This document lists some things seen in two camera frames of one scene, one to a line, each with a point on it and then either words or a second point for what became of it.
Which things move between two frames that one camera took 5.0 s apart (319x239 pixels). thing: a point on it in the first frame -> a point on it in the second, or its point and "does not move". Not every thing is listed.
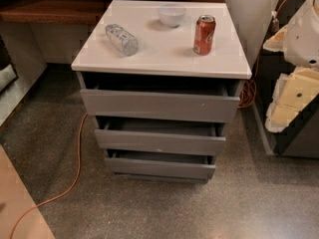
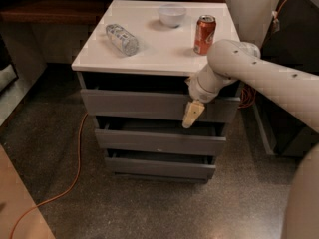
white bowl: (171, 16) does not move
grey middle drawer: (159, 134) does not move
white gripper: (303, 39) -> (199, 90)
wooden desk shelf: (75, 7) does not move
